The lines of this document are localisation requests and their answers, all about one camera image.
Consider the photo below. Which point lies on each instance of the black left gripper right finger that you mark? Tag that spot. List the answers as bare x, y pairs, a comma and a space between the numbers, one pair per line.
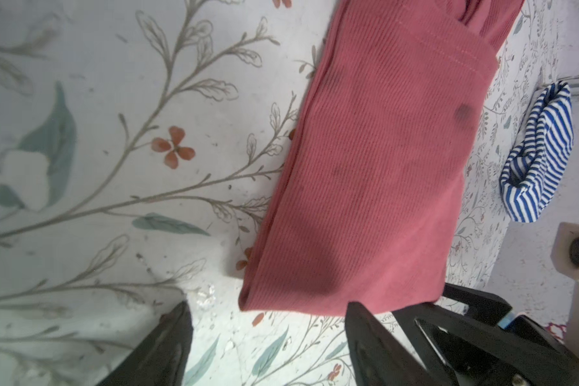
379, 359

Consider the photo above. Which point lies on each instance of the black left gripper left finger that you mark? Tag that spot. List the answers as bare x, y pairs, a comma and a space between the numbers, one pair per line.
161, 358

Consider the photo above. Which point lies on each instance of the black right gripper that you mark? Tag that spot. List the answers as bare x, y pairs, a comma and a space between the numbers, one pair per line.
474, 349

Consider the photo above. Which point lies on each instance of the maroon tank top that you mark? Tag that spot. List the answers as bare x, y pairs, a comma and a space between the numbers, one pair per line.
372, 187

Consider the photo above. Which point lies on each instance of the blue white striped tank top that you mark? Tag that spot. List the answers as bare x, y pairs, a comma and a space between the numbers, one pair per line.
537, 162

